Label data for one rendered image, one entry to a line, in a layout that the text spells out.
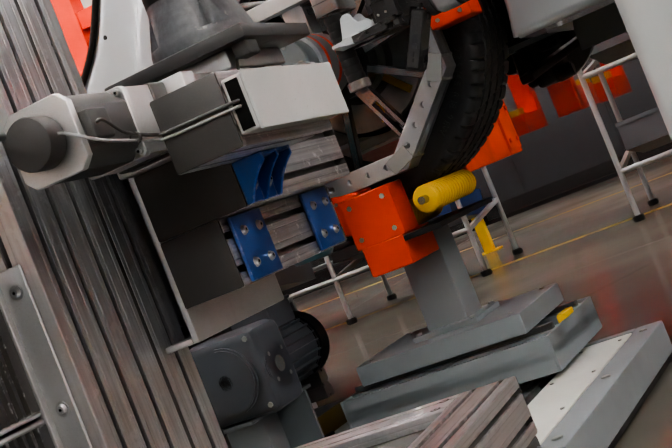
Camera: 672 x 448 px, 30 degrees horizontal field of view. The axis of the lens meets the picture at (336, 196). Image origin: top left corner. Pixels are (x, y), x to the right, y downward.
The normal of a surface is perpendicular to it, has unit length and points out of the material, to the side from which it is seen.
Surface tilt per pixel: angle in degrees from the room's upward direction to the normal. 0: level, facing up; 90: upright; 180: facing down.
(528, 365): 90
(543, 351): 90
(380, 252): 90
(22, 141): 90
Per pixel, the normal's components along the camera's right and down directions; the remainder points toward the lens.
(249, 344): -0.07, 0.00
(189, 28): -0.17, -0.28
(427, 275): -0.41, 0.15
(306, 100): 0.85, -0.35
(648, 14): -0.84, 0.33
